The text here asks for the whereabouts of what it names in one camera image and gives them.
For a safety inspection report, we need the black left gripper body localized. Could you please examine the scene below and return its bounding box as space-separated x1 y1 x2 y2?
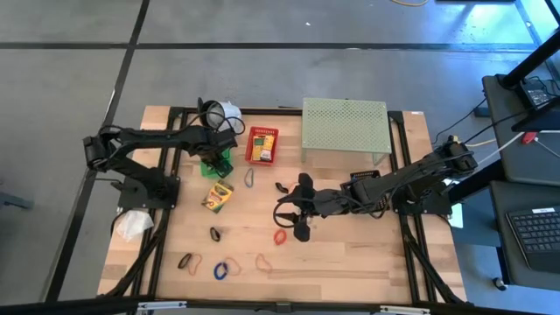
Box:
192 135 235 161

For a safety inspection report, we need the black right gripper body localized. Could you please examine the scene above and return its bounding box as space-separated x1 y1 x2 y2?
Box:
304 183 364 216

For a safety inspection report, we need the yellow green crayon box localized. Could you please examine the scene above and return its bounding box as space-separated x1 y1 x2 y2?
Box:
200 178 235 214

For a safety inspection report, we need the large yellow crayon box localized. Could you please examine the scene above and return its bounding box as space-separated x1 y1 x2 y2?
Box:
251 133 277 163

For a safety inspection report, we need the black side desk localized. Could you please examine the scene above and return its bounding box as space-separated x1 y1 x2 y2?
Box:
480 73 560 293

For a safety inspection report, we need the green plastic basket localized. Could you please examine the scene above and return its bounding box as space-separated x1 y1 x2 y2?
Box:
199 148 234 179

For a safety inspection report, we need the red plastic basket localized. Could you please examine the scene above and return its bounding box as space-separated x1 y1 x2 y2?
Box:
245 126 282 168

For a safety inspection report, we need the black plastic basket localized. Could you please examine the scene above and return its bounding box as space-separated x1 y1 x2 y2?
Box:
339 169 389 214

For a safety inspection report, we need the green perforated metal shelf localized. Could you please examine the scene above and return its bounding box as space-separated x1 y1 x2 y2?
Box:
300 96 394 168

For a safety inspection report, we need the white plastic bag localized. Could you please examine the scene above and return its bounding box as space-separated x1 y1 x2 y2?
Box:
114 209 155 243

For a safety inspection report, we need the white paper sheet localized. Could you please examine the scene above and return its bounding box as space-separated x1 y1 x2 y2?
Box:
449 201 465 229

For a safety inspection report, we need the black keyboard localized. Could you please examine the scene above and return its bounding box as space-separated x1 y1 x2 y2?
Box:
506 205 560 272

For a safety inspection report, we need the grey chair base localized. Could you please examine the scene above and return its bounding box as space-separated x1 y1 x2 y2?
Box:
0 191 34 210

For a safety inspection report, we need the black power adapter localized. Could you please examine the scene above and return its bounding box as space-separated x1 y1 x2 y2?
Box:
520 82 552 110

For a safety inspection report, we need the black diagonal pole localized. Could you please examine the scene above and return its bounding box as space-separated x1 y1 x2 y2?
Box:
500 28 560 90

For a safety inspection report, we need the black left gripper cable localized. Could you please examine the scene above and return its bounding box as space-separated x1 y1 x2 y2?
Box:
181 103 247 137

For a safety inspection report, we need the blue coil keychain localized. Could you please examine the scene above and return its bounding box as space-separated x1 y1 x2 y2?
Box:
213 261 230 282

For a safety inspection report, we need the black aluminium table frame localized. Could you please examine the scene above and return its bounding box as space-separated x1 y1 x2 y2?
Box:
0 106 560 315

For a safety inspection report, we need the white cable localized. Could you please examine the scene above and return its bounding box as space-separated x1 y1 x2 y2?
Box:
474 130 526 167

